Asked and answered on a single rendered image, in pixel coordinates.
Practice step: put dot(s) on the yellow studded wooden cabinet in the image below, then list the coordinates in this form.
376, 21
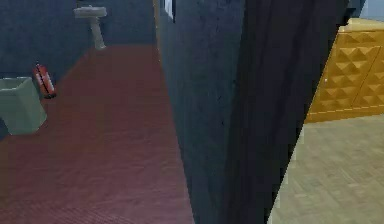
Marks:
353, 76

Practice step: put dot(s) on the grey-green waste bin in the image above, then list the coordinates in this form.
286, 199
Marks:
20, 105

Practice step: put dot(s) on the white pedestal sink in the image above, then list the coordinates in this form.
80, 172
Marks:
95, 23

